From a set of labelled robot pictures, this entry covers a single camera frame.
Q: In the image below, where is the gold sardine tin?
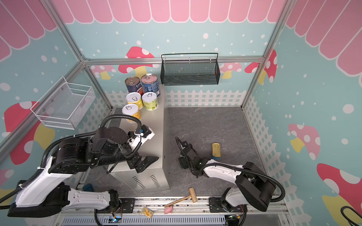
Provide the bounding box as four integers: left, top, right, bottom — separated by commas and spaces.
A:
212, 143, 222, 160

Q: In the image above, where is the small yellow can white lid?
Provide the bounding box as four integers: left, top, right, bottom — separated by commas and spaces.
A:
126, 92, 143, 110
122, 104, 141, 120
142, 92, 158, 111

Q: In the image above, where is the dark blue tomato can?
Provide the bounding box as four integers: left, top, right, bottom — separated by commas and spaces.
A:
125, 76, 144, 95

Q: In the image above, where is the blue soup can pink lid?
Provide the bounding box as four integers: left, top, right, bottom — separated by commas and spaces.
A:
140, 73, 160, 97

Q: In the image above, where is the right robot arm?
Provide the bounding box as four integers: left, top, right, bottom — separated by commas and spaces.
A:
175, 137, 286, 212

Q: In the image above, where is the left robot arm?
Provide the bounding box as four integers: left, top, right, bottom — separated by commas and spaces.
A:
1, 115, 157, 218

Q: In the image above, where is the grey metal counter cabinet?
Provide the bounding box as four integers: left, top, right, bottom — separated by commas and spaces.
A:
110, 85, 170, 192

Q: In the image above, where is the wooden toy mallet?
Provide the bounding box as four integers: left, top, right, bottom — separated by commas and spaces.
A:
164, 187, 198, 208

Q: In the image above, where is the teal sponge block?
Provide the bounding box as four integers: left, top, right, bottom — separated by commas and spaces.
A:
82, 184, 94, 192

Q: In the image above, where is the yellow toy block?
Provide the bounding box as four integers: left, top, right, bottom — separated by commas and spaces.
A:
141, 207, 154, 218

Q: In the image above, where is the pink pig toy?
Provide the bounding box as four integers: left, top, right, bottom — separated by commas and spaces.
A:
164, 206, 173, 214

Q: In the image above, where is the green circuit board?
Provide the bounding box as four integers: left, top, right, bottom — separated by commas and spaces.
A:
108, 216, 122, 224

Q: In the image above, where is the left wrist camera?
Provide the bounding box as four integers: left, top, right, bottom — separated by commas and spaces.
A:
128, 125, 155, 151

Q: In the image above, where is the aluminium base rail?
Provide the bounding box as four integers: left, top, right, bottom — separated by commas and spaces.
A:
53, 196, 293, 226

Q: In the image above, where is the white mesh wall basket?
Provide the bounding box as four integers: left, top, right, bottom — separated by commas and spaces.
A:
30, 78, 96, 130

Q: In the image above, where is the black mesh wall basket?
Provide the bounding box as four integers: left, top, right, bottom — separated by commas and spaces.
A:
160, 53, 221, 86

